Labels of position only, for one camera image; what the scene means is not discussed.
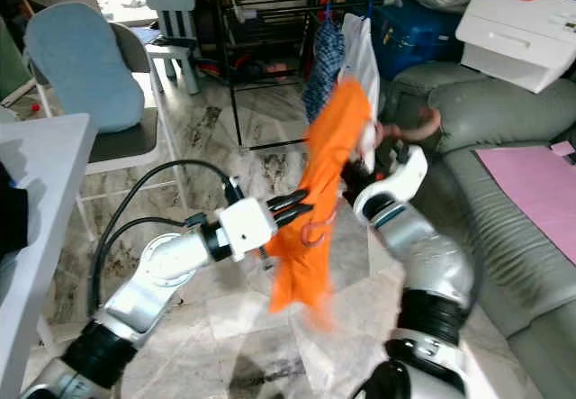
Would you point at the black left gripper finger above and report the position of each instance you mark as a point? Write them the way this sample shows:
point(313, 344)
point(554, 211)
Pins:
point(290, 197)
point(293, 217)

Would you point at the orange garment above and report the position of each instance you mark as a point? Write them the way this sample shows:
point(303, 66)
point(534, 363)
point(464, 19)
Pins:
point(333, 138)

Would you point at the pink plastic hanger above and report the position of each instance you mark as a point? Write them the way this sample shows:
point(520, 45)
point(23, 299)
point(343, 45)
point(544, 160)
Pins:
point(400, 133)

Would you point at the blue plastic hanger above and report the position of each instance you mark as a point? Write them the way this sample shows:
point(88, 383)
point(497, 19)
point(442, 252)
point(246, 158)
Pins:
point(329, 12)

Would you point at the blue plaid shirt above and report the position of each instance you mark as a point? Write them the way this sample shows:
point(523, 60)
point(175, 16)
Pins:
point(324, 70)

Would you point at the white shirt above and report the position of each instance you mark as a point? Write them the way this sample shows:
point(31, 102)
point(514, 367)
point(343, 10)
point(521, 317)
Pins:
point(360, 52)

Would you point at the grey green sofa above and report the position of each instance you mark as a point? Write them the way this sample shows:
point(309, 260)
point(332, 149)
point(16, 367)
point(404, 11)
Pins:
point(477, 102)

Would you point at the black metal drying rack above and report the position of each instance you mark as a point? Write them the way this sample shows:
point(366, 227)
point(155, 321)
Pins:
point(223, 57)

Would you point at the blue suitcase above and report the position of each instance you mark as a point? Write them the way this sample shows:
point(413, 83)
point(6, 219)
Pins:
point(418, 39)

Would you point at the white folding chair dark seat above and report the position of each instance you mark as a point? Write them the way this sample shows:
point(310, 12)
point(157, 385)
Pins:
point(130, 147)

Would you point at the pink mat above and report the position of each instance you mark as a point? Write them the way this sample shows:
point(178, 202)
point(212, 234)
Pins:
point(531, 192)

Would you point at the black garment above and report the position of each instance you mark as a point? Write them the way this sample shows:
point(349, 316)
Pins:
point(11, 210)

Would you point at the white drawer cabinet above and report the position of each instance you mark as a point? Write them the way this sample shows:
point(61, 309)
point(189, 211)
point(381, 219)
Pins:
point(513, 34)

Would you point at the white plastic folding table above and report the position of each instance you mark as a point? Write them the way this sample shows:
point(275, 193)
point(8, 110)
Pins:
point(54, 174)

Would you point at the green storage box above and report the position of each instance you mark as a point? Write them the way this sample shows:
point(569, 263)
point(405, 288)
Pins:
point(9, 52)

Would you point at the light blue cushion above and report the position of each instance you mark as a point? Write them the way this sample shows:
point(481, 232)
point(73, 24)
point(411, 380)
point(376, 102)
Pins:
point(85, 66)

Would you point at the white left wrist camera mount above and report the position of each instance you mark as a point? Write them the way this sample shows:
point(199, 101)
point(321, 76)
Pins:
point(247, 228)

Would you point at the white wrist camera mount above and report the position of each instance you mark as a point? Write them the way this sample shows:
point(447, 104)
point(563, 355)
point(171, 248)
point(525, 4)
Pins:
point(400, 183)
point(247, 228)

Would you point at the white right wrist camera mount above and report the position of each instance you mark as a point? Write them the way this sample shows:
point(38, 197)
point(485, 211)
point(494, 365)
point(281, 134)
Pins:
point(400, 183)

